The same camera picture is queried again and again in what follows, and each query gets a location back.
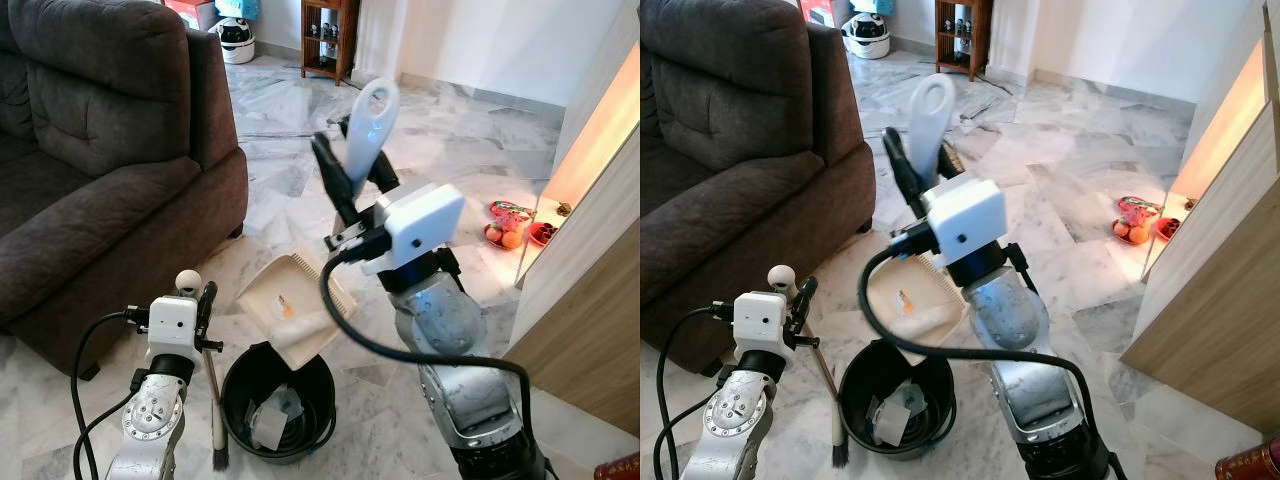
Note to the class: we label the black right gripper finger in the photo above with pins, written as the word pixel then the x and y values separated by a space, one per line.
pixel 903 170
pixel 952 165
pixel 384 176
pixel 335 180

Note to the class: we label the beige hand brush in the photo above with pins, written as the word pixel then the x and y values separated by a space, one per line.
pixel 217 420
pixel 836 425

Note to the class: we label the black round trash bin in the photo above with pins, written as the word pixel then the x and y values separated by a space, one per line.
pixel 860 380
pixel 320 395

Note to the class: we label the white paper and plastic trash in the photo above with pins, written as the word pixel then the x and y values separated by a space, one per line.
pixel 270 420
pixel 890 420

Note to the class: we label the brown wooden shelf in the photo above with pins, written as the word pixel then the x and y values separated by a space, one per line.
pixel 349 40
pixel 983 40

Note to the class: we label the red plate with oranges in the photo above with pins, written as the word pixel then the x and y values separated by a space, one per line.
pixel 510 238
pixel 1137 232

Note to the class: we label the dark brown fabric sofa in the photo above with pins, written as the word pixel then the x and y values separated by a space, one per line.
pixel 100 150
pixel 740 150

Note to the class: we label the small red bowl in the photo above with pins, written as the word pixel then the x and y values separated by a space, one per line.
pixel 1168 229
pixel 541 234

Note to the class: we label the red box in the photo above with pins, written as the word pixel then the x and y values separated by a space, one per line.
pixel 195 12
pixel 825 10

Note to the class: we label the light wooden cabinet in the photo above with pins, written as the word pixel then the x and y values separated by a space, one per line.
pixel 1220 300
pixel 590 300

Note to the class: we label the dark red tin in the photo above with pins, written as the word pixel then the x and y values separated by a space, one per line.
pixel 1250 462
pixel 620 468

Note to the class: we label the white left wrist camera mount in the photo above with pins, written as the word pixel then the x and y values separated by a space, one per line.
pixel 173 322
pixel 760 320

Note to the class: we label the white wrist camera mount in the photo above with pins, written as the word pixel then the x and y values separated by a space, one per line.
pixel 173 322
pixel 425 222
pixel 760 320
pixel 968 215

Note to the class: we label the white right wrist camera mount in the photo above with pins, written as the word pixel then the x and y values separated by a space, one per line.
pixel 968 215
pixel 425 222

